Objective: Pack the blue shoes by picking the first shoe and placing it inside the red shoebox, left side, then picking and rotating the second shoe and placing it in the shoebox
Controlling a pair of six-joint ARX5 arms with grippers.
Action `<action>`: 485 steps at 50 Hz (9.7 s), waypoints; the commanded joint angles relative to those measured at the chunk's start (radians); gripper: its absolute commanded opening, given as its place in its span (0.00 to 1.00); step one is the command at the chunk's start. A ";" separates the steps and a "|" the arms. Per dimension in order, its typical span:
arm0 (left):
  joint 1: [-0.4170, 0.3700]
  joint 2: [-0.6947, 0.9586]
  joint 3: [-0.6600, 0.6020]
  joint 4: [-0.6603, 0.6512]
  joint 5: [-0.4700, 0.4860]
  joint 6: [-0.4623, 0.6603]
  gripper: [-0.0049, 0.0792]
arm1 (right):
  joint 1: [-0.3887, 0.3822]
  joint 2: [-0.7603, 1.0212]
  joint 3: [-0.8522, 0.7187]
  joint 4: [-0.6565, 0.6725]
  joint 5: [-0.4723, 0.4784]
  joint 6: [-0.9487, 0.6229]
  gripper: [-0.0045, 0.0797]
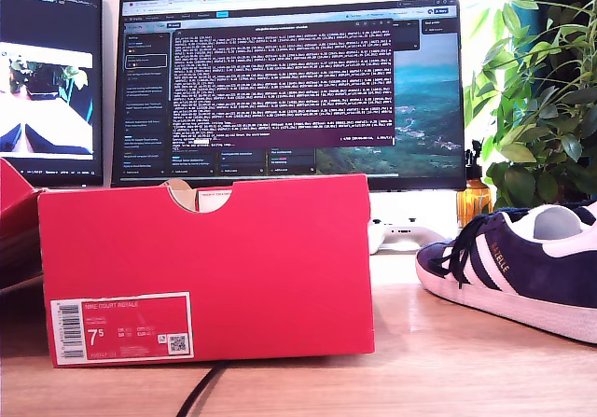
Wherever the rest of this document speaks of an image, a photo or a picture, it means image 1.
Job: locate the red Nike shoebox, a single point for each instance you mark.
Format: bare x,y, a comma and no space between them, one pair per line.
233,272

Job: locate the red shoebox lid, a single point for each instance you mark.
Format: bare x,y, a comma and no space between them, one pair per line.
16,202

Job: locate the large black computer monitor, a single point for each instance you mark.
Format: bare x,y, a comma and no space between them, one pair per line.
280,86

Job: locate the beige packing paper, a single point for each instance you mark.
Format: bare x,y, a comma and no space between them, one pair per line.
184,195

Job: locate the white game controller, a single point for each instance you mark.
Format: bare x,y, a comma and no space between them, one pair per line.
406,237

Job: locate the amber pump bottle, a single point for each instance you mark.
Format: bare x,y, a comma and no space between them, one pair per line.
473,202

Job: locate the green leafy houseplant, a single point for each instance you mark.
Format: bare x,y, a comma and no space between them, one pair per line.
545,146

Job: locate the small black computer monitor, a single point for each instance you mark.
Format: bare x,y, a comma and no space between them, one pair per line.
46,16

